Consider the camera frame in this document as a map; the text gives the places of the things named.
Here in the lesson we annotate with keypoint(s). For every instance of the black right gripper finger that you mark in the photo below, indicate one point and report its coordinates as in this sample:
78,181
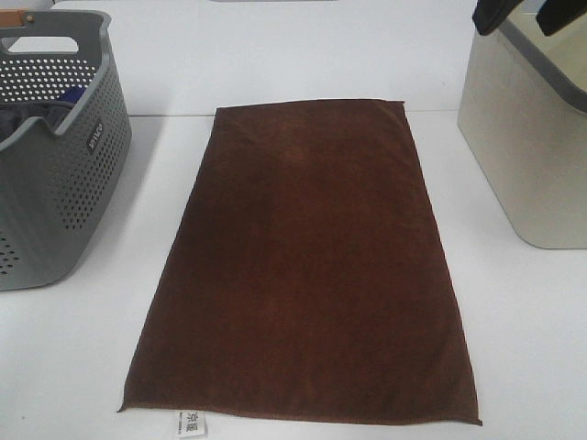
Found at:
488,15
554,15

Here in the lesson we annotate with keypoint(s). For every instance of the brown microfiber towel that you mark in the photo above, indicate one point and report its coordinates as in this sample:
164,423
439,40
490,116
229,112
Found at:
307,280

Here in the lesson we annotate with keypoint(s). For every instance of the blue towel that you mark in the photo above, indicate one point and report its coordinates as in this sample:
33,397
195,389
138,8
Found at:
72,95

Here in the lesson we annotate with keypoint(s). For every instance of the dark grey towel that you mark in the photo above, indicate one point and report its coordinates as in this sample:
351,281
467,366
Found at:
14,115

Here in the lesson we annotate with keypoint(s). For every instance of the beige plastic bin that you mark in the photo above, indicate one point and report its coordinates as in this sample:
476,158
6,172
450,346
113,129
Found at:
523,114

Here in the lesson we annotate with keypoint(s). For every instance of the grey perforated plastic basket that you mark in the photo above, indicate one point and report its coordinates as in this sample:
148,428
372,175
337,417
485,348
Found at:
57,183

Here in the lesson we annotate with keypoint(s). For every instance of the orange basket handle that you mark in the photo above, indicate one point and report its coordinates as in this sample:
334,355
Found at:
15,18

